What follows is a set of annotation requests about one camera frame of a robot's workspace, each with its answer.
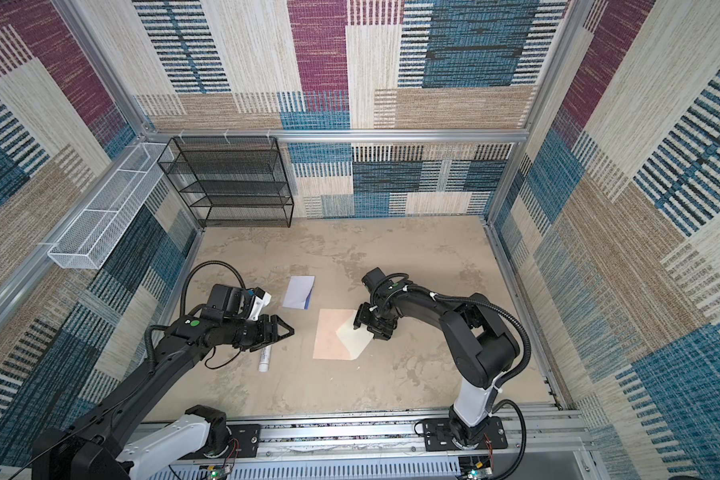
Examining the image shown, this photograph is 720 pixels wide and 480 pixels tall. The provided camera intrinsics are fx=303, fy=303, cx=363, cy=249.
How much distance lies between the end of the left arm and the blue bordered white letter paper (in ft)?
0.81

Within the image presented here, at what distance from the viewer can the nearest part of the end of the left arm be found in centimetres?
68

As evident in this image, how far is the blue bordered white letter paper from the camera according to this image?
38.9 inches
